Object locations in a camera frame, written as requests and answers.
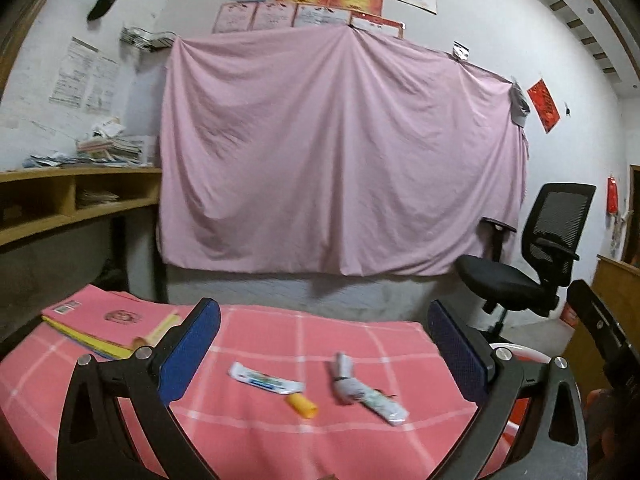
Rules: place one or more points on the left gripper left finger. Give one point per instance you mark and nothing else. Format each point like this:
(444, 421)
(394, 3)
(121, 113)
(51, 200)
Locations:
(94, 441)

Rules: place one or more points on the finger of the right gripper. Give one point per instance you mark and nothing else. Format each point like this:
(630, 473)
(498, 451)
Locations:
(620, 358)

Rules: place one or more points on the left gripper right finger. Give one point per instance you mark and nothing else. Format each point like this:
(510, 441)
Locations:
(550, 443)

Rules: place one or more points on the stack of papers on shelf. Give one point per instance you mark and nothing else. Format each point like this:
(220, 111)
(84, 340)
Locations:
(107, 145)

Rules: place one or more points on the paper calendar sheet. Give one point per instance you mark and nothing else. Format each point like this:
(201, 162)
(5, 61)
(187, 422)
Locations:
(102, 87)
(73, 74)

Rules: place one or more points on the paper calendar sheet left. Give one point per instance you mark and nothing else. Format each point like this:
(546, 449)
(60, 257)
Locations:
(73, 74)

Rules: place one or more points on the red white trash bin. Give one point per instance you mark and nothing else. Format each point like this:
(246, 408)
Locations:
(502, 449)

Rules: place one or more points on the red paper wall decoration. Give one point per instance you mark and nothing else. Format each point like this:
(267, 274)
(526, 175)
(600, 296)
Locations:
(544, 105)

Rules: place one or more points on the person right hand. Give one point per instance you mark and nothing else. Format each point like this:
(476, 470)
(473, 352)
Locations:
(612, 424)

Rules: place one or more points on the white tube wrapper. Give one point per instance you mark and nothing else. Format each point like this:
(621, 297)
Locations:
(350, 390)

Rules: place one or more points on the red hanging ornament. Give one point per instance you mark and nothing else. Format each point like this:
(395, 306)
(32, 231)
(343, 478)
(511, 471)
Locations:
(612, 197)

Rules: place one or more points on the white blue sachet wrapper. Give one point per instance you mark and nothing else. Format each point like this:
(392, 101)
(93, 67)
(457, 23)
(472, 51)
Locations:
(280, 386)

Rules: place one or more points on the pink book on top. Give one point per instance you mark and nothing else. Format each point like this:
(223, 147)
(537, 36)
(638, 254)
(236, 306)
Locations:
(117, 318)

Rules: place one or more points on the pink hanging sheet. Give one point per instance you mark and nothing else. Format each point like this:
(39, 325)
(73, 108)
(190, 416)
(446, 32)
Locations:
(331, 150)

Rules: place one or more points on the wire wall rack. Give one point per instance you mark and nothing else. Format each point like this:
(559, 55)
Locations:
(147, 41)

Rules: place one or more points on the black office chair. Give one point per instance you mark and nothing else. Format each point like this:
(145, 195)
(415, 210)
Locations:
(549, 244)

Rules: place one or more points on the pink checked tablecloth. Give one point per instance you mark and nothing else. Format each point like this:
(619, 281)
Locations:
(248, 433)

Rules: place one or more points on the wooden wall shelf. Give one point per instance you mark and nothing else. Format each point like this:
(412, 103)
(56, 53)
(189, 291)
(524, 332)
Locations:
(37, 201)

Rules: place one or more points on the wooden cabinet right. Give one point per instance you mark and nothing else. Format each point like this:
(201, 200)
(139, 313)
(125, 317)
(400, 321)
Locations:
(617, 285)

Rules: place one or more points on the yellow small tube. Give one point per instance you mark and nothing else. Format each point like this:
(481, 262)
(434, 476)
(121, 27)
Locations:
(303, 406)

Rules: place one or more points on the black cap on wall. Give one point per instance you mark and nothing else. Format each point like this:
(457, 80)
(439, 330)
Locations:
(100, 8)

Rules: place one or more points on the yellow blue book below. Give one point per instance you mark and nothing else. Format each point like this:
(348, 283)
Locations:
(103, 347)

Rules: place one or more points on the paper calendar sheet right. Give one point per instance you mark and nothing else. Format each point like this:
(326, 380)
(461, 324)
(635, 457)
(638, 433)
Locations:
(102, 87)

